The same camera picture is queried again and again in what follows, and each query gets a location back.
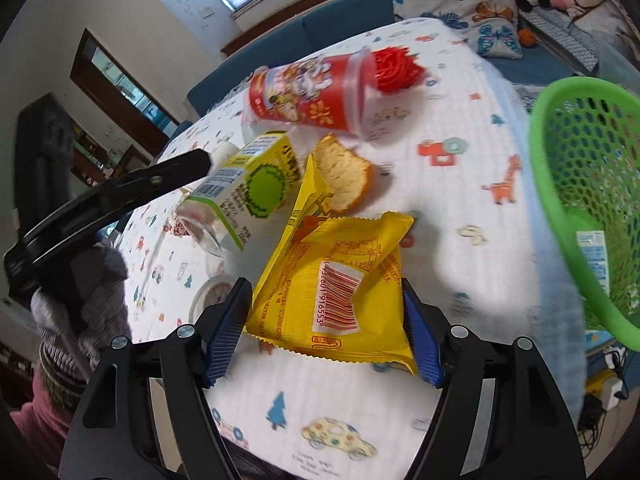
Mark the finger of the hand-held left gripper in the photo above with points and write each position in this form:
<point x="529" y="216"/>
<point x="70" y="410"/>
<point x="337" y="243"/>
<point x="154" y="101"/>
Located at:
<point x="165" y="177"/>

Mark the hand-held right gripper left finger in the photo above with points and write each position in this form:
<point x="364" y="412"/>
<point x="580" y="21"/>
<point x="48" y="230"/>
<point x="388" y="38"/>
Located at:
<point x="227" y="340"/>

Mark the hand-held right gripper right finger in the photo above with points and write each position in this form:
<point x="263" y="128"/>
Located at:
<point x="422" y="345"/>

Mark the yellow snack packet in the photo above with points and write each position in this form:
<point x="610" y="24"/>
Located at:
<point x="295" y="310"/>

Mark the yellow green drink carton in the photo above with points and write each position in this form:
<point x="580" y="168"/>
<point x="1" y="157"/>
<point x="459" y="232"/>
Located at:
<point x="260" y="185"/>

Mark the red printed plastic cup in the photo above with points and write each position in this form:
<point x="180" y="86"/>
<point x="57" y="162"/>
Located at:
<point x="300" y="95"/>

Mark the green plastic basket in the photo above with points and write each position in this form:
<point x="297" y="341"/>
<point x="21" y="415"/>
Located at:
<point x="550" y="170"/>

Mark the red plastic mesh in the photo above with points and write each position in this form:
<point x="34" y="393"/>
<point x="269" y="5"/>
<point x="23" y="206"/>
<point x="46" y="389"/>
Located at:
<point x="397" y="70"/>

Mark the person's left forearm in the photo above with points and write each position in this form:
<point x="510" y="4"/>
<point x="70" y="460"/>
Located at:
<point x="42" y="415"/>

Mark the person's left hand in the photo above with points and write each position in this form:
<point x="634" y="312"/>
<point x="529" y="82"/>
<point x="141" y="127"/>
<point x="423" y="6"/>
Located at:
<point x="100" y="300"/>

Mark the clear round plastic lid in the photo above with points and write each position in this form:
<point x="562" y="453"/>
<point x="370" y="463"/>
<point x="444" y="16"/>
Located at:
<point x="212" y="295"/>

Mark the clear plastic cup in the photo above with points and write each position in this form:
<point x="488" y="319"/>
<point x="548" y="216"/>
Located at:
<point x="195" y="222"/>

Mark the dark wooden shelf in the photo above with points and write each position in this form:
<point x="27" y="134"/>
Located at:
<point x="100" y="160"/>

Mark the printed blanket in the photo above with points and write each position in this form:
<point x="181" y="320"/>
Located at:
<point x="450" y="185"/>

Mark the bread slice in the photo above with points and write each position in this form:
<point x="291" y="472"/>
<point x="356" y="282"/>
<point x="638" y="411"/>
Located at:
<point x="345" y="170"/>

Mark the white power strip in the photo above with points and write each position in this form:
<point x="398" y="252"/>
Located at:
<point x="607" y="385"/>

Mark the small white blue carton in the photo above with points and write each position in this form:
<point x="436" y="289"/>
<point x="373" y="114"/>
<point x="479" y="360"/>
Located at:
<point x="592" y="260"/>

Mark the blue sofa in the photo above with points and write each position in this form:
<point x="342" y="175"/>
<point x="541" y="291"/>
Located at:
<point x="340" y="27"/>

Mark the blue patterned cloth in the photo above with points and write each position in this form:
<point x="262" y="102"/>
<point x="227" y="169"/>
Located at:
<point x="565" y="35"/>
<point x="530" y="100"/>

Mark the orange ball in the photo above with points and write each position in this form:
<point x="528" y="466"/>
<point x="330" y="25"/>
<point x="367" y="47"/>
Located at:
<point x="527" y="38"/>

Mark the large butterfly pillow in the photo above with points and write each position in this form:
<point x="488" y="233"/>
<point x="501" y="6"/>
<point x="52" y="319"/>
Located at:
<point x="450" y="0"/>

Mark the dark wooden door frame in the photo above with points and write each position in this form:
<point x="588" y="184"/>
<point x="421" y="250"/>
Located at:
<point x="100" y="85"/>

